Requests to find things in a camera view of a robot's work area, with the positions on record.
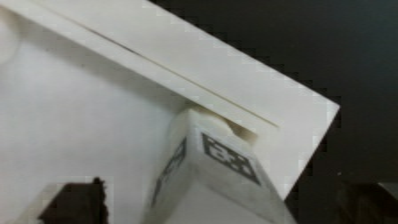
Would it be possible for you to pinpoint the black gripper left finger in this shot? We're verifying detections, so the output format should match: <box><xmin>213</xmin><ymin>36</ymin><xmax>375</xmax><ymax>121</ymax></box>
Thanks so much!
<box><xmin>37</xmin><ymin>178</ymin><xmax>108</xmax><ymax>224</ymax></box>

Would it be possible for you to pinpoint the white table leg with tag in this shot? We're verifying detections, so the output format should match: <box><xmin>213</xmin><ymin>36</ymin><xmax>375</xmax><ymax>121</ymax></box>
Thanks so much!
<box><xmin>142</xmin><ymin>107</ymin><xmax>297</xmax><ymax>224</ymax></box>

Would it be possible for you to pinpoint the white square tabletop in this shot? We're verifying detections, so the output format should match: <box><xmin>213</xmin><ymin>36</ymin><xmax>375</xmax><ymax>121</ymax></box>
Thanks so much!
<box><xmin>0</xmin><ymin>7</ymin><xmax>275</xmax><ymax>224</ymax></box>

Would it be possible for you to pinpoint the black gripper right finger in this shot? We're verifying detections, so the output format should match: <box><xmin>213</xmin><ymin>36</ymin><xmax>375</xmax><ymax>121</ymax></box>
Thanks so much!
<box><xmin>332</xmin><ymin>182</ymin><xmax>398</xmax><ymax>224</ymax></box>

